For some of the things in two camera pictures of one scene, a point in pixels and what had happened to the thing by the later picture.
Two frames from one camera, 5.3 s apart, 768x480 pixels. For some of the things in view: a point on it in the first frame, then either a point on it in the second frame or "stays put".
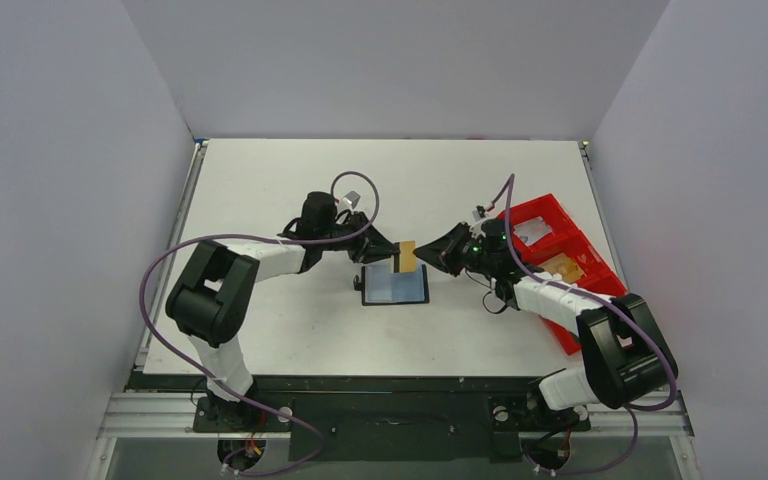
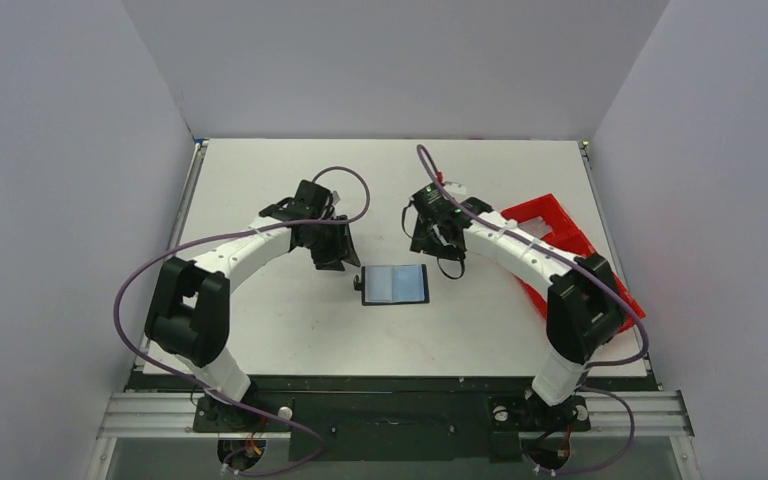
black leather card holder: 379,286 stays put
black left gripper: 373,247 → 341,252
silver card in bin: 532,231 stays put
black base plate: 380,418 stays put
